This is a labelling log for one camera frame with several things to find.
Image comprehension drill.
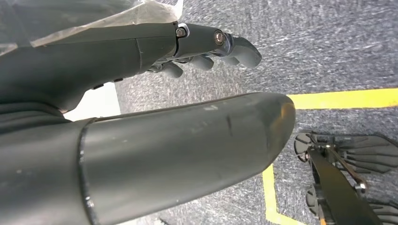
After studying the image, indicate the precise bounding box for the black robot foot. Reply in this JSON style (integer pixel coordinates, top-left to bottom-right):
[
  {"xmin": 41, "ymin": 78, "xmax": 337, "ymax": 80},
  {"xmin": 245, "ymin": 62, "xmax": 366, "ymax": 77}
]
[
  {"xmin": 306, "ymin": 185, "xmax": 398, "ymax": 225},
  {"xmin": 293, "ymin": 132, "xmax": 398, "ymax": 174}
]

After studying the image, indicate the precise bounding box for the yellow floor tape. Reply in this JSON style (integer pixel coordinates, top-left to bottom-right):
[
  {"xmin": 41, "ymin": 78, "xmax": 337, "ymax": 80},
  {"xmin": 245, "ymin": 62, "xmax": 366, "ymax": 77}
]
[{"xmin": 262, "ymin": 88, "xmax": 398, "ymax": 225}]

